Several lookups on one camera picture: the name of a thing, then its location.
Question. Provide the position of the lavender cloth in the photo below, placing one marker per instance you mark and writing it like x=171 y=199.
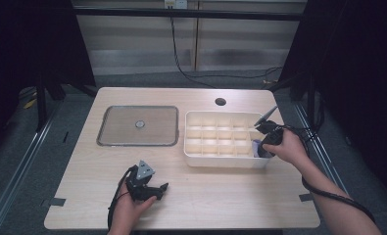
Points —
x=256 y=148

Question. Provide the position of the grey tape piece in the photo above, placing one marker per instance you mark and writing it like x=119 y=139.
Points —
x=58 y=202
x=307 y=197

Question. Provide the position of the white wall outlet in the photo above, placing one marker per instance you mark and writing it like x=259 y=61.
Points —
x=176 y=4

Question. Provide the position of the metal floor rail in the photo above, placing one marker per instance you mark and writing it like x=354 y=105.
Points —
x=325 y=163
x=18 y=176

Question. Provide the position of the dark curtain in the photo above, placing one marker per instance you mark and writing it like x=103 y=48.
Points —
x=361 y=81
x=24 y=42

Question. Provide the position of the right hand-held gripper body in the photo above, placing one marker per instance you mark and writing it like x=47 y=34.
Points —
x=272 y=133

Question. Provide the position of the person's right hand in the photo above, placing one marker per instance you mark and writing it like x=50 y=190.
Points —
x=292 y=150

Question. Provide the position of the black horizontal frame bar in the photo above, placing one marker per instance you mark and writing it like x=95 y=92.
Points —
x=132 y=13

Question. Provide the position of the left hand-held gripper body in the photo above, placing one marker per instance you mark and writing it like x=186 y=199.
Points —
x=140 y=189

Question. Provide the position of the black metal stand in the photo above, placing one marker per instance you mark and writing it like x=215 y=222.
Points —
x=41 y=104
x=311 y=104

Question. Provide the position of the yellow floor object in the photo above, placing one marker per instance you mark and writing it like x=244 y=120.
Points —
x=29 y=103

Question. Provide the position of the person's left hand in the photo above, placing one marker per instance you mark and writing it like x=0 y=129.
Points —
x=125 y=212

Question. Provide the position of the white compartment storage box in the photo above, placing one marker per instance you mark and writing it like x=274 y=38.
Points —
x=214 y=161

